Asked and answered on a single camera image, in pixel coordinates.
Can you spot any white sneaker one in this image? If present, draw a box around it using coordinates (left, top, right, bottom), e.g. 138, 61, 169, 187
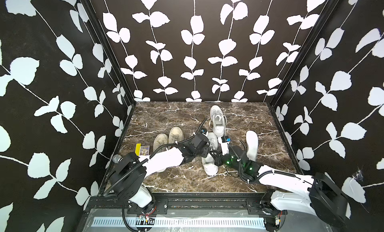
202, 132, 219, 176
210, 105, 227, 138

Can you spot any white shoe insole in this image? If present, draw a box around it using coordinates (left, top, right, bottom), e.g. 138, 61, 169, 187
246, 131, 259, 162

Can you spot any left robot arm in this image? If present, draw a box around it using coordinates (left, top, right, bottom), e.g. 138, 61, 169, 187
103, 119, 210, 232

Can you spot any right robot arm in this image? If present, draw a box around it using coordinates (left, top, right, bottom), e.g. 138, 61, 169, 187
210, 139, 349, 228

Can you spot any beige sneaker right one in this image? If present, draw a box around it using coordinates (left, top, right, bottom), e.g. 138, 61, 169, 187
168, 127, 184, 144

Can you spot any beige sneaker one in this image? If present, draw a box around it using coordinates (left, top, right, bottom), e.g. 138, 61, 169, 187
153, 134, 169, 154
168, 127, 184, 144

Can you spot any beige sneaker left one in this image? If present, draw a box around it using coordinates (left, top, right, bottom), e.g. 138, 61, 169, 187
153, 134, 169, 154

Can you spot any small printed card pack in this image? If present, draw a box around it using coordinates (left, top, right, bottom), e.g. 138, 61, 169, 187
139, 146, 151, 156

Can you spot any yellow small box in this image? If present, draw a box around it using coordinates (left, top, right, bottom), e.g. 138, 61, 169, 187
135, 144, 141, 156

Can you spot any white slotted cable duct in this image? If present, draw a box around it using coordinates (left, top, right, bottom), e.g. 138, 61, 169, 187
90, 216, 266, 230

